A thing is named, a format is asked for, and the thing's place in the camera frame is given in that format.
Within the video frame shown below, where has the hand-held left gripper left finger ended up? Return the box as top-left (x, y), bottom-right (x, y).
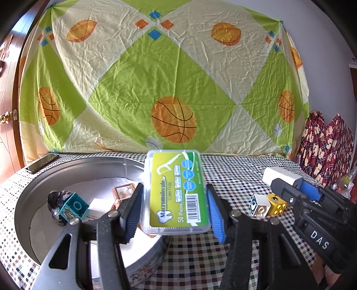
top-left (31, 182), bottom-right (144, 290)

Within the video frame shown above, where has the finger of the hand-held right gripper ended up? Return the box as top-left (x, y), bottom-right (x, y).
top-left (270, 178), bottom-right (311, 208)
top-left (300, 181), bottom-right (322, 202)

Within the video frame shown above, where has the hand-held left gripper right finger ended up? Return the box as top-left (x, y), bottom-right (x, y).
top-left (206, 184), bottom-right (320, 290)

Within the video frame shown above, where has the small white box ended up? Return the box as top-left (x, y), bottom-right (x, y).
top-left (262, 166), bottom-right (303, 188)

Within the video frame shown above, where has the small brown picture frame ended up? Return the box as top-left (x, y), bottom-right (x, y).
top-left (112, 183), bottom-right (140, 211)

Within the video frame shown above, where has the clear floss pick box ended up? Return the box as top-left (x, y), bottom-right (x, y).
top-left (139, 149), bottom-right (212, 236)

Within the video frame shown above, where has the blue toy block mouse print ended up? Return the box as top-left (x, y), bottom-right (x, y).
top-left (60, 192), bottom-right (90, 224)

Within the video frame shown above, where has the round metal tin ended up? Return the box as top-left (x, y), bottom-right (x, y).
top-left (14, 156), bottom-right (171, 288)

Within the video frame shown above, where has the person's right forearm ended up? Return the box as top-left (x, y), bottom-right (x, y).
top-left (311, 261), bottom-right (343, 290)

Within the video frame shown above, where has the yellow toy block with face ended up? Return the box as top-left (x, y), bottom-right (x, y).
top-left (267, 194), bottom-right (289, 216)

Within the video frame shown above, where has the white toy block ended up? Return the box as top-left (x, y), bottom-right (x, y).
top-left (249, 194), bottom-right (270, 217)

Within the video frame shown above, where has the clear plastic bag with smiley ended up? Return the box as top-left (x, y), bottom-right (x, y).
top-left (336, 171), bottom-right (354, 193)

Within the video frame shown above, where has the red plaid bear print cloth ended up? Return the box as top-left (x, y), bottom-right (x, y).
top-left (297, 111), bottom-right (357, 196)

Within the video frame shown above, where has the black glittery ornament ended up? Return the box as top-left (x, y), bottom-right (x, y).
top-left (47, 190), bottom-right (74, 227)

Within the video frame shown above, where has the black smartphone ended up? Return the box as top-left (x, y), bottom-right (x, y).
top-left (25, 153), bottom-right (60, 174)

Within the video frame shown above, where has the basketball print bed sheet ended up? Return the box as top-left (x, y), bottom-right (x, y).
top-left (18, 0), bottom-right (311, 160)

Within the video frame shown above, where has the wooden door with brass knob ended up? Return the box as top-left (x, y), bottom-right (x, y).
top-left (0, 17), bottom-right (28, 184)

